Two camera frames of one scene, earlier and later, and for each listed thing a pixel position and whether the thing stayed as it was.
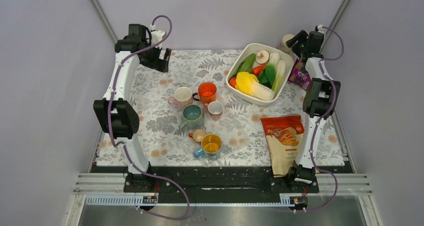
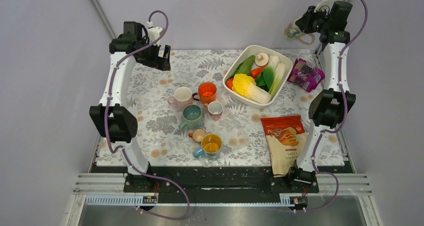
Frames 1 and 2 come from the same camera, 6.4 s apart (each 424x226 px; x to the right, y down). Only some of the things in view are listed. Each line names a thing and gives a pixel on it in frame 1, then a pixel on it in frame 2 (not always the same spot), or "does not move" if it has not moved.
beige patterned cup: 284,47 → 293,32
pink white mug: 183,96 does not move
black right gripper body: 300,47 → 314,21
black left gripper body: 151,59 does not move
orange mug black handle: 207,92 does not move
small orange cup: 199,135 does not move
